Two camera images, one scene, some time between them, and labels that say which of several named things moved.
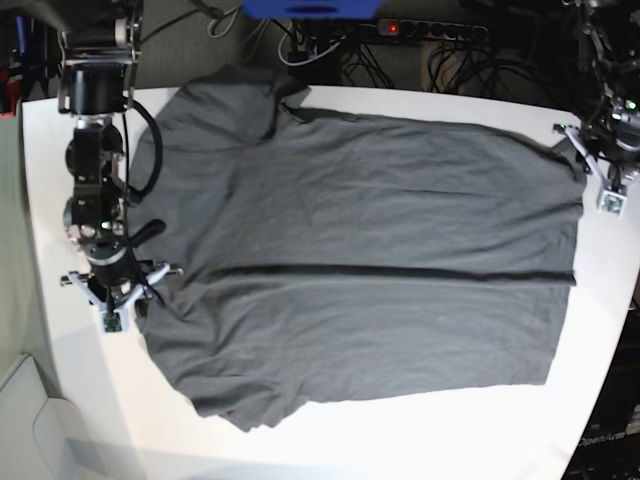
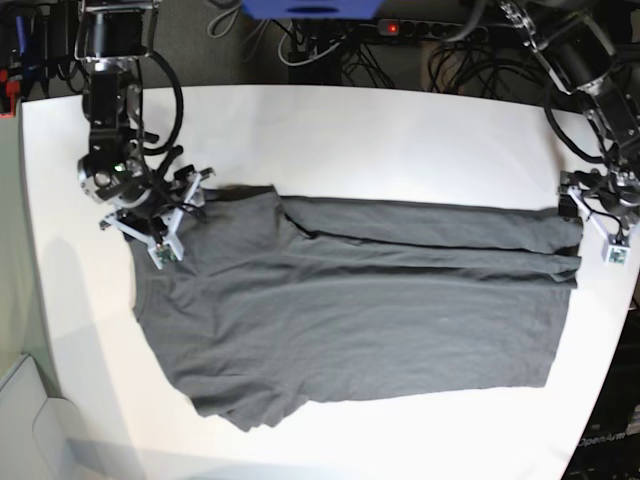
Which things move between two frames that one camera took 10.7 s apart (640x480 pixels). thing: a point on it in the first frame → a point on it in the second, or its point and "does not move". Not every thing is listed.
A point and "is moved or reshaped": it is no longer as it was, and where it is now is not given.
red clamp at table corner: x=13 y=93 does not move
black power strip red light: x=432 y=29 does not move
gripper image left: x=116 y=277 → x=149 y=203
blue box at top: x=312 y=9 does not move
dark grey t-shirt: x=330 y=257 is moved or reshaped
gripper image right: x=611 y=145 → x=609 y=199
